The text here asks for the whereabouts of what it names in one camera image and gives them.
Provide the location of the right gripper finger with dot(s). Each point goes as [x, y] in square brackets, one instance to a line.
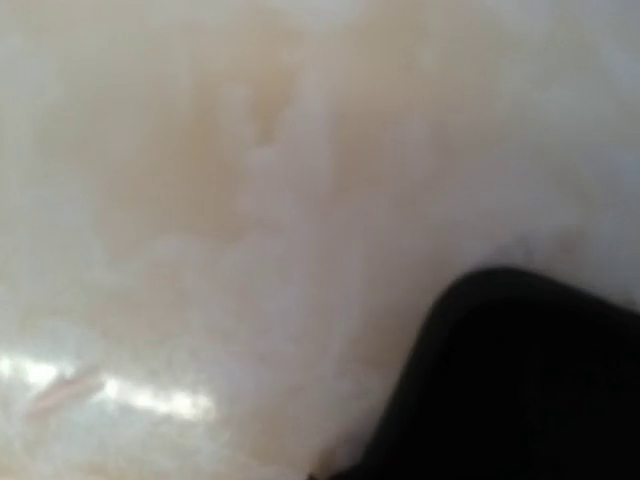
[513, 375]

